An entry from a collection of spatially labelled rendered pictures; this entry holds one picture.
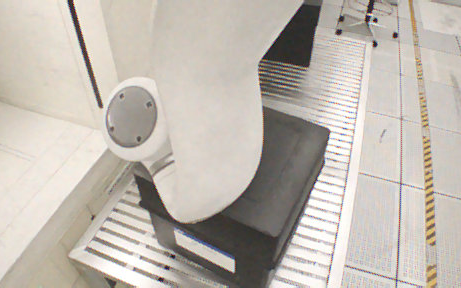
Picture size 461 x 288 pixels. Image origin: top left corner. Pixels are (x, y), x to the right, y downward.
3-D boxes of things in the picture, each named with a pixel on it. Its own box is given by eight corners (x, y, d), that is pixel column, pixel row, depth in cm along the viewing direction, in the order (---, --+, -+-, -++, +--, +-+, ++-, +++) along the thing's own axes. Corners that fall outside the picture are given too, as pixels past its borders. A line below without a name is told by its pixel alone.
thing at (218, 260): (154, 242, 79) (140, 198, 67) (214, 164, 96) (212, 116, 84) (263, 298, 69) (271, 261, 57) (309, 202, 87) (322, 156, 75)
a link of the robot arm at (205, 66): (434, 79, 16) (231, 209, 43) (285, -128, 20) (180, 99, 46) (308, 126, 12) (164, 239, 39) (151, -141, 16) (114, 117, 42)
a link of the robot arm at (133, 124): (233, 150, 43) (203, 87, 45) (184, 142, 31) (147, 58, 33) (179, 180, 45) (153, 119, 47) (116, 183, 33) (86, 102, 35)
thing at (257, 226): (273, 272, 58) (281, 233, 49) (136, 205, 68) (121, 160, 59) (326, 161, 76) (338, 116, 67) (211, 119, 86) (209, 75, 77)
